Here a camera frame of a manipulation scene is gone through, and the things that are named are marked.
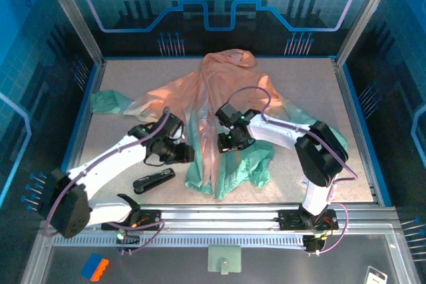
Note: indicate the orange and green jacket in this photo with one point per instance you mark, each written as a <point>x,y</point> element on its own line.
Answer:
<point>179,91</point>

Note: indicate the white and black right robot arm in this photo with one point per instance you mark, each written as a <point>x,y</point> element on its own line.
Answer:
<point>276,131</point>

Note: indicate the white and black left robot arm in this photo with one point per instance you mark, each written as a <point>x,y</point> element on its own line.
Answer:
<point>110,161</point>

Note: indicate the black clip tool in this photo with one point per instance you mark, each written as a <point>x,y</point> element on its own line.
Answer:
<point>153,179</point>

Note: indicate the blue table edge strip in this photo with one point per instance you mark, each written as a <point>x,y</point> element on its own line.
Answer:
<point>79,121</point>
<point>366,131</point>

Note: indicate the blue and orange block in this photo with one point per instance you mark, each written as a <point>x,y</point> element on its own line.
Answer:
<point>93,265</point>

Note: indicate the black and white card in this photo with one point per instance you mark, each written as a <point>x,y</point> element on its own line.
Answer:
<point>376,275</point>

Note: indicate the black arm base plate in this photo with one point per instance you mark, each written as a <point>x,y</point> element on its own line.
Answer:
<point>149,219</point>
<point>288,219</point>

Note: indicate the aluminium extrusion rail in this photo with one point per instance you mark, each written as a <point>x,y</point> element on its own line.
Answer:
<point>216,217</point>

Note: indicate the grey-green metal bracket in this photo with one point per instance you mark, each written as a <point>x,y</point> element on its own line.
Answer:
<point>224,257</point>

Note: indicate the aluminium frame post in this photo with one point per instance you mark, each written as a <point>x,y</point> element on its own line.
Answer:
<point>75,14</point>
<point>363,14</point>

